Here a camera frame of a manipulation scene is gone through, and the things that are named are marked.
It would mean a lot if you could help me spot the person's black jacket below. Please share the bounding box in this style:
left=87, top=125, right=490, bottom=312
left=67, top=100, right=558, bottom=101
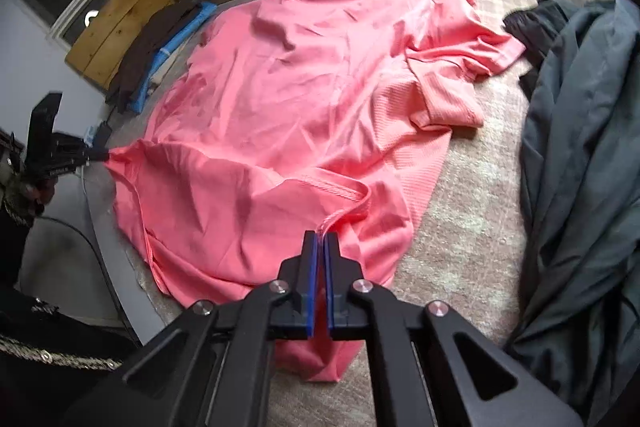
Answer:
left=0, top=284, right=146, bottom=427

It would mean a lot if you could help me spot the dark brown cloth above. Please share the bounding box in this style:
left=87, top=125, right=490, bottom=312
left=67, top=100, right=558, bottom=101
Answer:
left=105, top=2, right=201, bottom=112

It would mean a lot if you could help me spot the grey garment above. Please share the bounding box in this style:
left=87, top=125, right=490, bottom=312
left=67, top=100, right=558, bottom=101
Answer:
left=505, top=0, right=640, bottom=427

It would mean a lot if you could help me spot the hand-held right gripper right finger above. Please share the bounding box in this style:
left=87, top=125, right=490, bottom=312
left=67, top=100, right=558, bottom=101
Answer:
left=324, top=232, right=586, bottom=427

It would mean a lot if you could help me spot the yellow tufted cushion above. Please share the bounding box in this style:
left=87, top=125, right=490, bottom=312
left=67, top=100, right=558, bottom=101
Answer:
left=65, top=0, right=178, bottom=90

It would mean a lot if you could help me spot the blue mat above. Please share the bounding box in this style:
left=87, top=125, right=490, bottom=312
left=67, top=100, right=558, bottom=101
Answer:
left=125, top=2, right=217, bottom=112

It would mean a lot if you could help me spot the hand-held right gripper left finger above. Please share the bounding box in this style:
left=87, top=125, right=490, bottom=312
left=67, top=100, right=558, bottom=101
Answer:
left=60, top=231, right=321, bottom=427

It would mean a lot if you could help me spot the pink shirt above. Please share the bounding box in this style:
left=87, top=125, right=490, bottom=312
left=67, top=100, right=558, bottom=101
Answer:
left=107, top=0, right=527, bottom=383

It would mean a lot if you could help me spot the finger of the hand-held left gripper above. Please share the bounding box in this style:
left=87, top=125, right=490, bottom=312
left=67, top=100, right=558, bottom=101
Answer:
left=42, top=154, right=108, bottom=181
left=50, top=132, right=110, bottom=158

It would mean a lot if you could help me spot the person's left hand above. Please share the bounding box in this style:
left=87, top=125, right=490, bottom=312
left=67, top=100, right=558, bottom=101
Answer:
left=17, top=179, right=56, bottom=217

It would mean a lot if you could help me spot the black cable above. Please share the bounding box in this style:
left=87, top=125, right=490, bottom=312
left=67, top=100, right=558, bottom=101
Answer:
left=30, top=217, right=138, bottom=340

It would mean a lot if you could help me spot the black garment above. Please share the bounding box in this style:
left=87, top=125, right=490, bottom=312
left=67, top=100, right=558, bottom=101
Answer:
left=502, top=0, right=581, bottom=98

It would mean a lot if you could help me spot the beige plaid blanket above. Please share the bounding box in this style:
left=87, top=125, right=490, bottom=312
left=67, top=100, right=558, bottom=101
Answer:
left=85, top=0, right=616, bottom=427

